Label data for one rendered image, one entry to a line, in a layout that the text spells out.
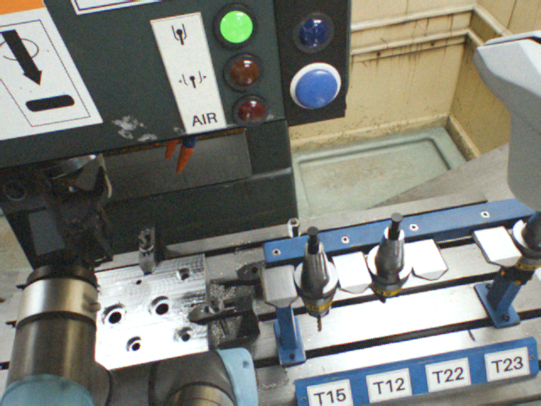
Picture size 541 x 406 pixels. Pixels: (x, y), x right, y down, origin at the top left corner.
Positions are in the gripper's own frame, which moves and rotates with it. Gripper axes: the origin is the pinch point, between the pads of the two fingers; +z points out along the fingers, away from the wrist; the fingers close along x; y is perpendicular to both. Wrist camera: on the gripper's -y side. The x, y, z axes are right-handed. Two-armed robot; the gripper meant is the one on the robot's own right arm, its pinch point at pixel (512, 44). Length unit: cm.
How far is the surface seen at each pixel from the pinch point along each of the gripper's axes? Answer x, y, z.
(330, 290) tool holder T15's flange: 4.8, 45.3, 16.2
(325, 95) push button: 0.7, 8.3, 11.9
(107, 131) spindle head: -12.5, 8.9, 20.7
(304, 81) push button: -0.5, 7.0, 12.7
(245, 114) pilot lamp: -4.2, 8.9, 15.0
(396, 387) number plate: 12, 74, 6
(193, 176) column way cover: 13, 74, 80
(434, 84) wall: 107, 86, 71
